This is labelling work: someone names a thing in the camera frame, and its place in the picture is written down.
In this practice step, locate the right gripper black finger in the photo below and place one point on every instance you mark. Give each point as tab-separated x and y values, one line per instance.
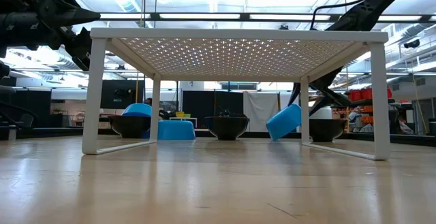
294	94
316	106

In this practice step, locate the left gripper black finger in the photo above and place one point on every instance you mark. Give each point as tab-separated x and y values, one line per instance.
81	48
83	15

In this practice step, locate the blue plastic bowl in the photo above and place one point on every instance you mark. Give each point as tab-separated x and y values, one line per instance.
138	110
282	123
177	130

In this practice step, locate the dark patterned ceramic bowl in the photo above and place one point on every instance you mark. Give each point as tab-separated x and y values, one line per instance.
327	130
129	127
227	128

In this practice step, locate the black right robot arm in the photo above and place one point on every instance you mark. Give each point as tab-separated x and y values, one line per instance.
374	6

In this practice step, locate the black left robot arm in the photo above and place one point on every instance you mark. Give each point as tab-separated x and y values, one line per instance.
13	23

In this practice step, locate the storage rack with red bins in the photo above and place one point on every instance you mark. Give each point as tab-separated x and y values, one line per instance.
357	96

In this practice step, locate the white hanging cloth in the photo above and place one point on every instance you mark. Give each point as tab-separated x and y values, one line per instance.
259	110

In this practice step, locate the yellow vertical pole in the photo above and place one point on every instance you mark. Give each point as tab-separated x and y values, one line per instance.
137	91

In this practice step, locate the black partition panel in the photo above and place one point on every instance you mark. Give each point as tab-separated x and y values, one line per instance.
201	105
34	105

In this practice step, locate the white perforated metal shelf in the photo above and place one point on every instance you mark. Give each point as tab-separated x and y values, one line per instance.
238	34

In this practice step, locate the person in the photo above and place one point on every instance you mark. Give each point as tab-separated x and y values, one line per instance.
148	101

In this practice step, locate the green chair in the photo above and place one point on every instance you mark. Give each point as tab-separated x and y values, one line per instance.
27	120

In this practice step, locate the black ceiling beam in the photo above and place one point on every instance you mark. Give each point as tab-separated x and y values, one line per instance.
245	17

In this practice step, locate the small white table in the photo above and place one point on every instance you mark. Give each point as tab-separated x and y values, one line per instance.
184	118

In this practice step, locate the black wall monitor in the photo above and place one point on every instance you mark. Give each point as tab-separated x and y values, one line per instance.
122	94

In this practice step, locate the black ceiling camera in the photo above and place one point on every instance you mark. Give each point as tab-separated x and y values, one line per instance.
412	43

